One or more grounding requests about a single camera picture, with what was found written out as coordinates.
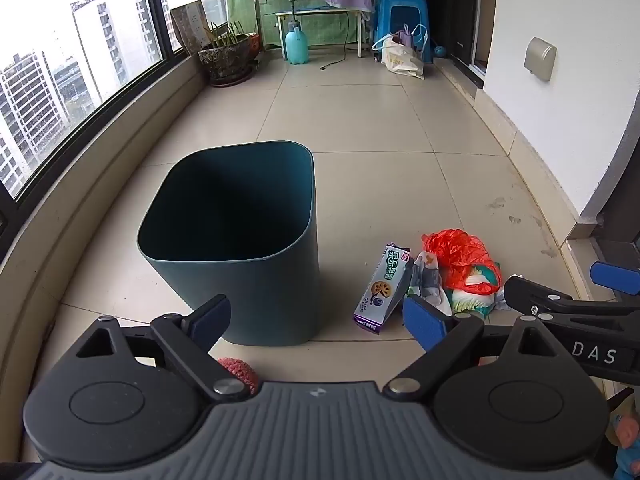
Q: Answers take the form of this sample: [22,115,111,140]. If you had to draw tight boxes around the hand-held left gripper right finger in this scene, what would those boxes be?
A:
[382,295,571,403]

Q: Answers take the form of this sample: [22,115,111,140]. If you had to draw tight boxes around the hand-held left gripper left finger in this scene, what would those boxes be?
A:
[75,294,251,403]

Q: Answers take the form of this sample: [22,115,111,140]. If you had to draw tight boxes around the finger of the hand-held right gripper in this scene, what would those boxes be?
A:
[589,260,640,297]
[503,275,640,333]

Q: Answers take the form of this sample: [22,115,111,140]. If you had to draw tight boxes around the white patterned wrapper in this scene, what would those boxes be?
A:
[405,251,453,317]

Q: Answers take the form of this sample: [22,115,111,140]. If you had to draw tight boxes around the green striped plastic bag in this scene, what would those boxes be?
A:
[446,265,507,322]

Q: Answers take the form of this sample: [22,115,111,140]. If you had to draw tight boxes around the purple white snack packet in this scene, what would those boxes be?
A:
[353,242,415,336]

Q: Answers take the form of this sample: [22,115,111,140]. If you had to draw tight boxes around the teal plastic trash bin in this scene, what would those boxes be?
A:
[136,140,321,347]

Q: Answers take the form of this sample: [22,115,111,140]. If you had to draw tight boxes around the red plastic bag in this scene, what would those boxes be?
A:
[421,229,502,296]

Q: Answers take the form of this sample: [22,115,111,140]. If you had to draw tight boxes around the person's printed trousers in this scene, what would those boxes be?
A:
[604,389,640,480]

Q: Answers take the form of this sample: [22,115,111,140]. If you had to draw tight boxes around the patterned ceramic plant pot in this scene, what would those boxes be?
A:
[198,34,256,87]

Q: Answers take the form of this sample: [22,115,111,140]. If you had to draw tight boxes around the white tote bag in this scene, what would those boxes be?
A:
[372,34,425,80]

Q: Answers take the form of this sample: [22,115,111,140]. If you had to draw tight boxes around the purple paper bag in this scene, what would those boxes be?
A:
[395,24,426,51]

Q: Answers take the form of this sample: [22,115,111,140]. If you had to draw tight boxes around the green potted plant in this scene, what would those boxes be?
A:
[206,20,248,51]

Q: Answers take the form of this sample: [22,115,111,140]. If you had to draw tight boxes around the teal spray bottle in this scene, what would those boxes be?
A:
[284,0,308,65]

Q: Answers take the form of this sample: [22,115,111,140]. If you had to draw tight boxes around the green gridded cloth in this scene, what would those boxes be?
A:
[225,0,376,47]

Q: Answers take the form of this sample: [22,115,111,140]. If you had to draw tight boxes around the blue plastic stool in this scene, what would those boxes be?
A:
[374,0,433,63]

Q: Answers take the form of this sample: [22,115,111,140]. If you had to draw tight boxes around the white low table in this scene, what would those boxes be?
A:
[275,7,363,58]

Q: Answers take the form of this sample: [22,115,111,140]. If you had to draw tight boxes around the grey wall socket cover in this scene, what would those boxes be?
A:
[523,36,557,82]

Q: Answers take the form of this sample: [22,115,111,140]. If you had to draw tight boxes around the black power cable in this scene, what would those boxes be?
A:
[320,10,352,72]

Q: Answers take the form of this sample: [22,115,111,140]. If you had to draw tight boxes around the dark sliding door frame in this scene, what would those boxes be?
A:
[430,0,496,77]

